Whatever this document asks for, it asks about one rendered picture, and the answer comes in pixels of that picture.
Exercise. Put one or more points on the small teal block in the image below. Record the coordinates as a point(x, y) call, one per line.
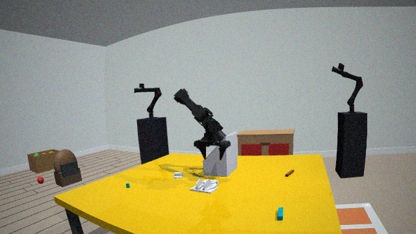
point(280, 213)

